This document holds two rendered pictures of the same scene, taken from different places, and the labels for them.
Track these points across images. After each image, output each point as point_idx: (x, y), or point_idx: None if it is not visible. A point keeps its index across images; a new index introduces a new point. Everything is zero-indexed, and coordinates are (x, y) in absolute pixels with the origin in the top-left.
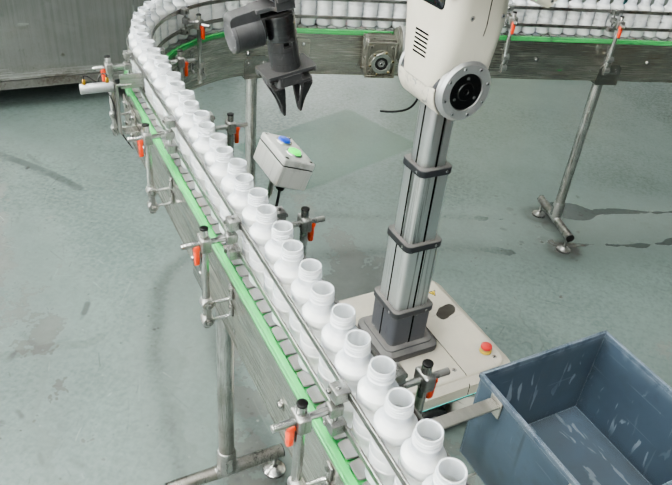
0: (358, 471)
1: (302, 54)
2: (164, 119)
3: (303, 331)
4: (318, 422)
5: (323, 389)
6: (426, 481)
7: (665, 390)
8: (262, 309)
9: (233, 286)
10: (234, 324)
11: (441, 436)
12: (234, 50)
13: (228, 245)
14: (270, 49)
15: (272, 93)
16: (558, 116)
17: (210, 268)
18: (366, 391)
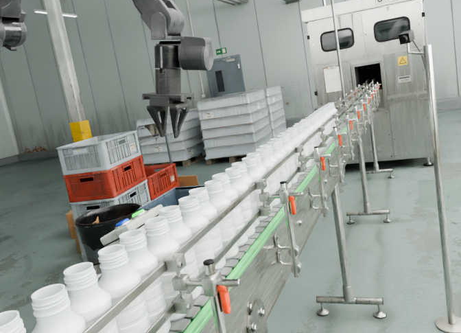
0: (304, 175)
1: (145, 93)
2: (179, 260)
3: (285, 165)
4: (302, 183)
5: (295, 171)
6: (301, 136)
7: (159, 199)
8: (278, 209)
9: (274, 231)
10: (280, 265)
11: (291, 127)
12: (210, 65)
13: (265, 208)
14: (180, 74)
15: (178, 119)
16: None
17: (261, 283)
18: (293, 143)
